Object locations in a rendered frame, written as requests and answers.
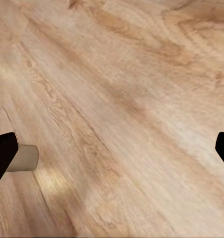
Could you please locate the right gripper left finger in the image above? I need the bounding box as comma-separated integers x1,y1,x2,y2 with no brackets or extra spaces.
0,131,18,180

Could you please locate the pillar candle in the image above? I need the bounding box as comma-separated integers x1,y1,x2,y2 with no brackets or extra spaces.
5,144,39,172

